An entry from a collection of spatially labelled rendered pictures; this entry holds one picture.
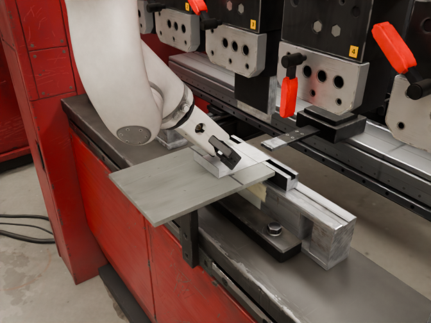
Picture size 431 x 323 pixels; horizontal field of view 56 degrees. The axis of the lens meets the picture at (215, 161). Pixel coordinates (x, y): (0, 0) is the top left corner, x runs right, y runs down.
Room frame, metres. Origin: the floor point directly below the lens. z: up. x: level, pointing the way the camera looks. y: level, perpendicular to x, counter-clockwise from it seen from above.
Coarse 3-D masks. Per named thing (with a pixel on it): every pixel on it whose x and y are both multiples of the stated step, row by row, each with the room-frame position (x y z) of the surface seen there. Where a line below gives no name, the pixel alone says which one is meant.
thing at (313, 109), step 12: (312, 108) 0.88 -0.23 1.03; (300, 120) 0.88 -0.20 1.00; (312, 120) 0.85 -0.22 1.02; (324, 120) 0.84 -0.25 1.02; (336, 120) 0.81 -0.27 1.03; (348, 120) 0.84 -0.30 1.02; (360, 120) 0.84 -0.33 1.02; (300, 132) 0.82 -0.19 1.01; (312, 132) 0.82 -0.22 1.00; (324, 132) 0.82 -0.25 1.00; (336, 132) 0.80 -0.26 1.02; (348, 132) 0.82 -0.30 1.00; (360, 132) 0.85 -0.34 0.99; (264, 144) 0.76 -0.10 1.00; (276, 144) 0.76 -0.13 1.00; (288, 144) 0.77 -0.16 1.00
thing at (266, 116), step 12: (240, 84) 0.76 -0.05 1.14; (252, 84) 0.73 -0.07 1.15; (264, 84) 0.71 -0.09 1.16; (276, 84) 0.71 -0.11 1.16; (240, 96) 0.76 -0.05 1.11; (252, 96) 0.73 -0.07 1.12; (264, 96) 0.70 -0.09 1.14; (240, 108) 0.77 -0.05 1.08; (252, 108) 0.74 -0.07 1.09; (264, 108) 0.70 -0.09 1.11; (264, 120) 0.71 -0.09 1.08
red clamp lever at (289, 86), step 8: (288, 56) 0.56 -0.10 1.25; (296, 56) 0.57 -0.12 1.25; (304, 56) 0.58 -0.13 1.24; (288, 64) 0.56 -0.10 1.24; (296, 64) 0.57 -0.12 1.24; (288, 72) 0.57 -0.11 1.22; (288, 80) 0.57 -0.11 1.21; (296, 80) 0.57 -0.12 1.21; (288, 88) 0.56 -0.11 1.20; (296, 88) 0.57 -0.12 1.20; (288, 96) 0.57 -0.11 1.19; (296, 96) 0.57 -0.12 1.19; (280, 104) 0.57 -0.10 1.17; (288, 104) 0.56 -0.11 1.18; (280, 112) 0.57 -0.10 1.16; (288, 112) 0.56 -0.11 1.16
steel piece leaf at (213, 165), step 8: (240, 152) 0.73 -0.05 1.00; (200, 160) 0.68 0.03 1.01; (208, 160) 0.70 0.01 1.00; (216, 160) 0.70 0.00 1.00; (240, 160) 0.70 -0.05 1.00; (248, 160) 0.70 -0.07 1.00; (208, 168) 0.66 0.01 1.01; (216, 168) 0.64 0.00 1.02; (224, 168) 0.67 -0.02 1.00; (240, 168) 0.67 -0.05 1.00; (216, 176) 0.64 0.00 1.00
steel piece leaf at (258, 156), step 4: (240, 144) 0.76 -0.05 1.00; (244, 144) 0.76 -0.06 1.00; (236, 148) 0.75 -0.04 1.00; (240, 148) 0.75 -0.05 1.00; (244, 148) 0.75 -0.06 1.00; (248, 148) 0.75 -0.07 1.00; (252, 148) 0.75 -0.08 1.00; (244, 152) 0.73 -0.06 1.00; (248, 152) 0.73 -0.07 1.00; (252, 152) 0.73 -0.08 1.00; (256, 152) 0.73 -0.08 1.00; (260, 152) 0.73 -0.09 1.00; (248, 156) 0.71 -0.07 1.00; (252, 156) 0.71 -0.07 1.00; (256, 156) 0.71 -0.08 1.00; (260, 156) 0.71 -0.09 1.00; (264, 156) 0.71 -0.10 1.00; (256, 160) 0.70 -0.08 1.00; (260, 160) 0.70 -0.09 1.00; (264, 160) 0.70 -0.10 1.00
